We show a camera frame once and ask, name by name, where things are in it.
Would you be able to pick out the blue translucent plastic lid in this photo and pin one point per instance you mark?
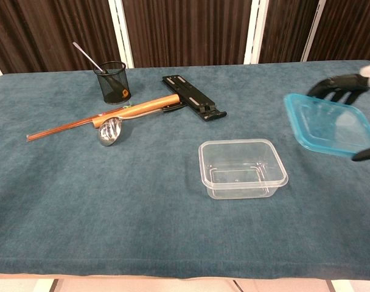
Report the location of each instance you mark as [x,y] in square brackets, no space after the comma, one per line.
[325,127]

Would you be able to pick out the dark brown screen panel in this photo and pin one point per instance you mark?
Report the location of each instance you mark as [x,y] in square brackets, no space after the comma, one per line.
[285,30]
[188,30]
[51,30]
[349,24]

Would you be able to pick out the packaged red-brown chopsticks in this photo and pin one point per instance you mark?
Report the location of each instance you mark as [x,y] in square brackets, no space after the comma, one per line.
[60,127]

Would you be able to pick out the black hinged clamp tool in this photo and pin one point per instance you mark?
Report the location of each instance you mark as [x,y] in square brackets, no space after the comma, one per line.
[191,95]

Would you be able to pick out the clear plastic food container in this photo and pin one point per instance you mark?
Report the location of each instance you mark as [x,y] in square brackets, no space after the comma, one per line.
[242,182]

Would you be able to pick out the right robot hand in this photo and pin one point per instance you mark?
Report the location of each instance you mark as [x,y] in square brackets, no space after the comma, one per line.
[340,85]

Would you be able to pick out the steel ladle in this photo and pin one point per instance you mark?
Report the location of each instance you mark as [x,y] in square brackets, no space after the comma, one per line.
[109,134]

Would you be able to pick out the black mesh pen cup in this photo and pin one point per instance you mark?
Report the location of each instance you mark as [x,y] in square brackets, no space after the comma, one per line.
[112,91]

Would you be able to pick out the blue table cloth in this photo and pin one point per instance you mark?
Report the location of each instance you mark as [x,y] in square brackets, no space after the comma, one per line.
[112,213]

